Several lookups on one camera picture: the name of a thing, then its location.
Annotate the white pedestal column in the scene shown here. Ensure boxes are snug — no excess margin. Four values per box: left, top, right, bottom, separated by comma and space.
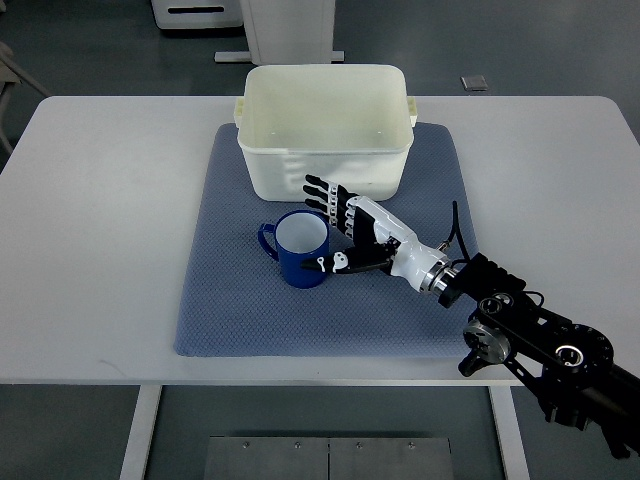
214, 0, 345, 66

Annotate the left white table leg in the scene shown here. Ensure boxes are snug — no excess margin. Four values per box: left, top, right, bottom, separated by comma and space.
119, 385, 162, 480

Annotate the white cabinet with slot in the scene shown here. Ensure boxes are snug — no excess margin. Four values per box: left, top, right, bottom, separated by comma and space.
151, 0, 243, 30

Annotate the blue mug white inside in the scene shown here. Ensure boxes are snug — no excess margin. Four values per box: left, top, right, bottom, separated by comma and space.
257, 210, 329, 289

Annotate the beige chair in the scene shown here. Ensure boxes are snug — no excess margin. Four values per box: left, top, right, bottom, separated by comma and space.
1, 43, 52, 155

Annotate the small grey floor plate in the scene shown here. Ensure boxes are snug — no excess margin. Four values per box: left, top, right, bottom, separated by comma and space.
460, 75, 489, 92

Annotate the grey metal floor plate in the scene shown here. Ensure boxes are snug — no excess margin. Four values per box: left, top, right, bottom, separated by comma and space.
204, 436, 454, 479

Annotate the black and white robotic hand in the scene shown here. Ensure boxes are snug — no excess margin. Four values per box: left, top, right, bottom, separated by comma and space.
301, 174, 455, 295

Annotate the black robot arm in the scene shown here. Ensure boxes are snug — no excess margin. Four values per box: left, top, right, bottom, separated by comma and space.
430, 254, 639, 459

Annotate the blue textured mat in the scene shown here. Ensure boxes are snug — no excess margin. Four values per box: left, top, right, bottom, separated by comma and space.
174, 124, 476, 357

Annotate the cream plastic box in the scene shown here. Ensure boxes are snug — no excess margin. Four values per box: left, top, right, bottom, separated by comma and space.
234, 64, 417, 202

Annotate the right white table leg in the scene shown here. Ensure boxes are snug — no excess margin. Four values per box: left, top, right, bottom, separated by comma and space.
488, 386, 530, 480

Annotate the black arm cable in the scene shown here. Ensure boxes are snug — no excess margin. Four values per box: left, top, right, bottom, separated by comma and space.
435, 200, 474, 264

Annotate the white table leg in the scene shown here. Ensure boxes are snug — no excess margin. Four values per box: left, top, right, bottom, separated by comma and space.
488, 386, 530, 480
119, 385, 162, 480

